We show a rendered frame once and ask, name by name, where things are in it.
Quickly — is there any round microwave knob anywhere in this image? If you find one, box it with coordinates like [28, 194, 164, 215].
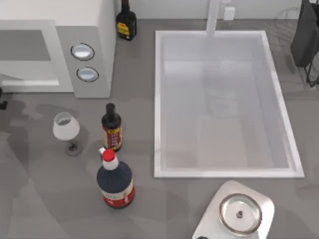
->
[76, 66, 100, 82]
[70, 43, 95, 61]

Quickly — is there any silver kitchen scale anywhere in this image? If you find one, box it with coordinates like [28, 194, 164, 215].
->
[191, 179, 275, 239]

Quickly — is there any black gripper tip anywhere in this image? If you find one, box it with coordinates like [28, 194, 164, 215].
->
[0, 87, 7, 111]

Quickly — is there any dark bottle with red cap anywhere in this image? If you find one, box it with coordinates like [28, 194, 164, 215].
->
[96, 147, 136, 209]

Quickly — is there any pale microwave oven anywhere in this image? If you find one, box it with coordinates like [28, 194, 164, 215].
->
[0, 0, 116, 99]

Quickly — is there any dark bottle with red label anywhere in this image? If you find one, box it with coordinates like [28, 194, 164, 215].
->
[101, 103, 123, 152]

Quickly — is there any white wine glass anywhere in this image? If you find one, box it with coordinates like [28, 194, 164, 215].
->
[52, 112, 83, 157]

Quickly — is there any black bottle with yellow label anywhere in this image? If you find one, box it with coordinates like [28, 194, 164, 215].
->
[116, 0, 138, 41]

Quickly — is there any tall white tap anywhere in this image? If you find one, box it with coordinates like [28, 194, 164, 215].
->
[205, 0, 231, 37]

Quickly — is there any white sink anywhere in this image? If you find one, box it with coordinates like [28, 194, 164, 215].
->
[154, 30, 305, 179]

